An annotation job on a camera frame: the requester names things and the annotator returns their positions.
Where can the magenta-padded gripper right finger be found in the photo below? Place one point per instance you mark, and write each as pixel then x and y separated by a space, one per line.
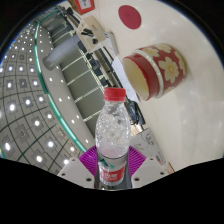
pixel 146 171

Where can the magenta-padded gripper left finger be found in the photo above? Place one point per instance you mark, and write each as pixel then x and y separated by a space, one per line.
pixel 77 171

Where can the clear red-capped drink bottle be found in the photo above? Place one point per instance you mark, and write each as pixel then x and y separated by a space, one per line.
pixel 112 133

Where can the white cardboard box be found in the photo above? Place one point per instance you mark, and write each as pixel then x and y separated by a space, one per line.
pixel 150 145

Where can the ceiling lights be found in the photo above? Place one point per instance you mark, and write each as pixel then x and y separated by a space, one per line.
pixel 28 101

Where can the red floral cup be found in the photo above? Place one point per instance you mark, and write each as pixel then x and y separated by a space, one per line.
pixel 163 71

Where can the beige box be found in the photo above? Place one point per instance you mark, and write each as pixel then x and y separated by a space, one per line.
pixel 90 28

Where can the flat round red coaster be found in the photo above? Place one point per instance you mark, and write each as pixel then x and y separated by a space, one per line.
pixel 129 16

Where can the red framed sign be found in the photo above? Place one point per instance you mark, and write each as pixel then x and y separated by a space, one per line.
pixel 83 5

